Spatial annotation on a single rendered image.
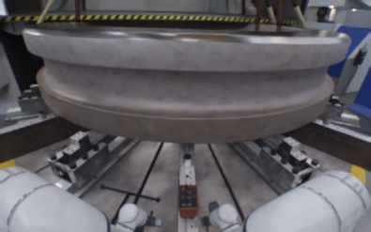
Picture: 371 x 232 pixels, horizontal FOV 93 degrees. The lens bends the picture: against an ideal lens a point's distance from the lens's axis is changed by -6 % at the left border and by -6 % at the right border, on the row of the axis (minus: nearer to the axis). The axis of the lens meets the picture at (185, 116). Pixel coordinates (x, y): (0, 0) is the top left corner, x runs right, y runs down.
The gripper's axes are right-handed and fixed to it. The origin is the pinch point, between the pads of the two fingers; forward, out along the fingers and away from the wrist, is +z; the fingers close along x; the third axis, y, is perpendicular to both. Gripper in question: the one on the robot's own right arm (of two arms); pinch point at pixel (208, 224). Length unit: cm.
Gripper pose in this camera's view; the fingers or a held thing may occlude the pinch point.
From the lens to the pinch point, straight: 129.9
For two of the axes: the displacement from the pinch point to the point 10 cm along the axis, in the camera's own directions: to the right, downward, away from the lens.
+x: 9.7, 0.4, 2.2
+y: 1.1, 7.9, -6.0
